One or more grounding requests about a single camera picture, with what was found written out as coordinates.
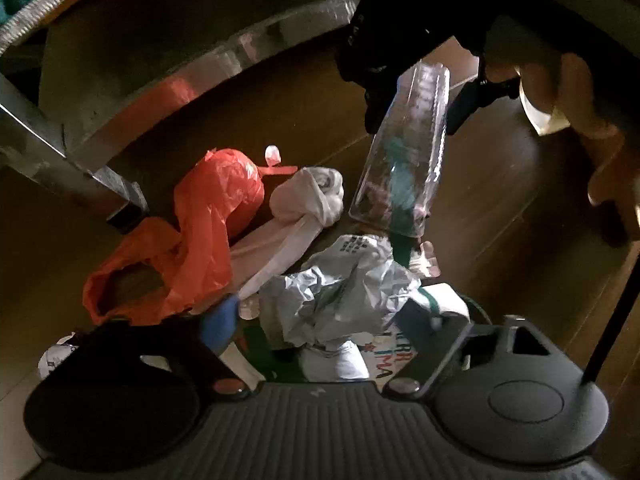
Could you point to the dark green packet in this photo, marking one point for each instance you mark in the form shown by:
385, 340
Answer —
272, 355

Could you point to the person's right hand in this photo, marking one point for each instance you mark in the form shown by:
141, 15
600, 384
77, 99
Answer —
600, 130

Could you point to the crumpled white paper wrapper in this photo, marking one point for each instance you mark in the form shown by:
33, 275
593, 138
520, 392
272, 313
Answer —
340, 290

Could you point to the white knotted plastic bag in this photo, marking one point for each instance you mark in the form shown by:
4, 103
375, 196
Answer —
305, 195

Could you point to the clear plastic piece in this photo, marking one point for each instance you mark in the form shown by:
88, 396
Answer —
427, 260

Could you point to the black rod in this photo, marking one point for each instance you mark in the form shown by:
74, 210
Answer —
607, 320

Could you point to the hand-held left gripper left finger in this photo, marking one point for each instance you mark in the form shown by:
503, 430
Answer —
222, 322

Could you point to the small white printed packet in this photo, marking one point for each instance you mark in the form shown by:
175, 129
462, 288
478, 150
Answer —
52, 360

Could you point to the orange plastic bag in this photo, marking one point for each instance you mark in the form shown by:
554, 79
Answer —
210, 210

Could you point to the clear plastic bottle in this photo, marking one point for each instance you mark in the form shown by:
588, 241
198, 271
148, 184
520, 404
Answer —
400, 160

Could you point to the white and green carton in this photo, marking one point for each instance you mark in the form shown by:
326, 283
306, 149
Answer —
445, 302

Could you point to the silver metal table frame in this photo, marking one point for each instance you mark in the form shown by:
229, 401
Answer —
165, 95

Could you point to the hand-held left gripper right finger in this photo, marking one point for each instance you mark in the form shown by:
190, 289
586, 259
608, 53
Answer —
415, 327

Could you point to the printed wrapper with red letters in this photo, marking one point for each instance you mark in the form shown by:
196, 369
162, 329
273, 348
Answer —
392, 362

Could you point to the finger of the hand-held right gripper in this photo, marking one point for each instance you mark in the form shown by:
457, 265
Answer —
375, 110
465, 100

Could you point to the red strip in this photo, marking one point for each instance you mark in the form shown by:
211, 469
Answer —
280, 170

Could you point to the small clear plastic cap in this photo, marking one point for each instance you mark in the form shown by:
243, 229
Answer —
272, 155

